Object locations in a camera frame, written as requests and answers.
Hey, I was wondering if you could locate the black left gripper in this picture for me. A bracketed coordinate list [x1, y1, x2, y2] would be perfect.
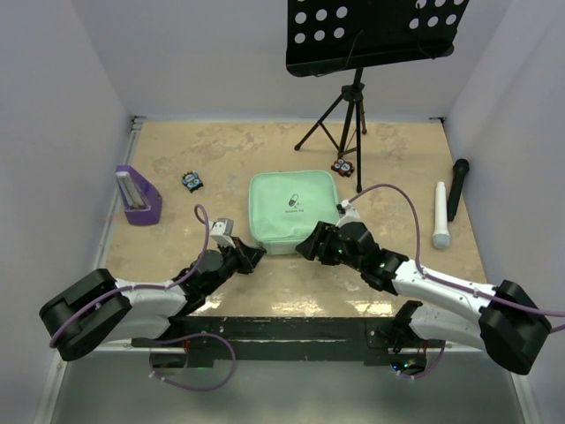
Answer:
[203, 235, 266, 295]

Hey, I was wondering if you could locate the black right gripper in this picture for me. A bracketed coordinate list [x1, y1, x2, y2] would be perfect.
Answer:
[296, 221, 365, 273]

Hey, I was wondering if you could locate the mint green medicine case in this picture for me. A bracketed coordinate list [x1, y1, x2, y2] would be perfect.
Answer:
[248, 170, 339, 255]

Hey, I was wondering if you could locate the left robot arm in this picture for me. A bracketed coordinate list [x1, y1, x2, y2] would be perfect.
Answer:
[39, 237, 266, 361]

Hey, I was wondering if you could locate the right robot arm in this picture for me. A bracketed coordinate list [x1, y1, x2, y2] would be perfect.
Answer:
[296, 222, 552, 375]

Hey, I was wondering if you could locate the red owl toy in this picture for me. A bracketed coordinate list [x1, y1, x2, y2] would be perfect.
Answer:
[330, 158, 355, 178]

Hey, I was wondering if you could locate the white microphone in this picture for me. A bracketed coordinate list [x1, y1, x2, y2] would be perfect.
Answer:
[432, 181, 451, 250]

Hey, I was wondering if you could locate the blue owl toy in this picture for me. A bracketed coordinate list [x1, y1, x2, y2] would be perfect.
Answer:
[181, 171, 204, 193]

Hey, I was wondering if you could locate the purple metronome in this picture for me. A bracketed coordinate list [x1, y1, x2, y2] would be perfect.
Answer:
[115, 165, 162, 226]

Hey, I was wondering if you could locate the black microphone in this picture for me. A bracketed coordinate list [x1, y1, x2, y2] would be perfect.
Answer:
[447, 158, 470, 222]

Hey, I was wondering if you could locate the black music stand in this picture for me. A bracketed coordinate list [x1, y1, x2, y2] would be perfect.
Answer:
[285, 0, 473, 194]

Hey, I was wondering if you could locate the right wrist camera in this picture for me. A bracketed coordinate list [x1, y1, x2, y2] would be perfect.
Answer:
[335, 200, 360, 228]

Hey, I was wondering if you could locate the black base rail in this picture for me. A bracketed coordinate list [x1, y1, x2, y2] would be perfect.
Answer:
[132, 316, 422, 366]

